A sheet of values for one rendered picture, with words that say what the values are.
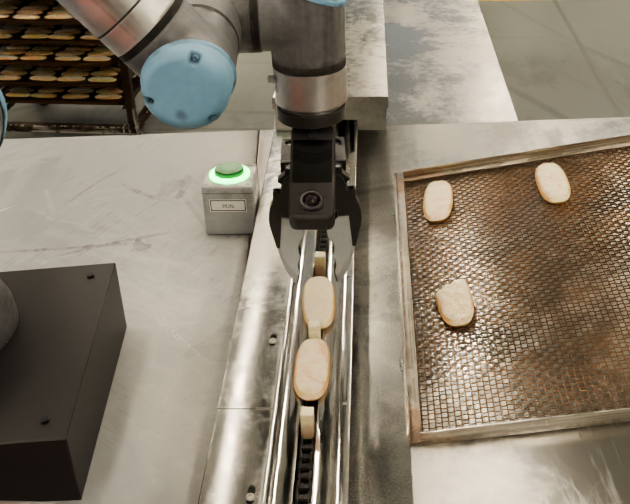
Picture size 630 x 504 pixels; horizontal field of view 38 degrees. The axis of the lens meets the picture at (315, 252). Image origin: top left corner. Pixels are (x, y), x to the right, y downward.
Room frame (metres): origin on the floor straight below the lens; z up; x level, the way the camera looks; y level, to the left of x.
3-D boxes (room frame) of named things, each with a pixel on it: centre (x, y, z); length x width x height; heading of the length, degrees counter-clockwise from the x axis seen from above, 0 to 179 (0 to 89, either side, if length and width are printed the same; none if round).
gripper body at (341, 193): (0.88, 0.00, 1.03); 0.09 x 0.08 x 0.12; 179
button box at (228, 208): (1.10, 0.11, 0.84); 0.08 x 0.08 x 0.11; 86
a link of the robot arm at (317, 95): (0.88, 0.00, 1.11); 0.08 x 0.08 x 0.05
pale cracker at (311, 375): (0.74, 0.01, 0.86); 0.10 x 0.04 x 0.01; 176
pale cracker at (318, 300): (0.85, 0.00, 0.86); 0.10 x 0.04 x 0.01; 179
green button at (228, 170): (1.10, 0.11, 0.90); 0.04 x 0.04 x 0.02
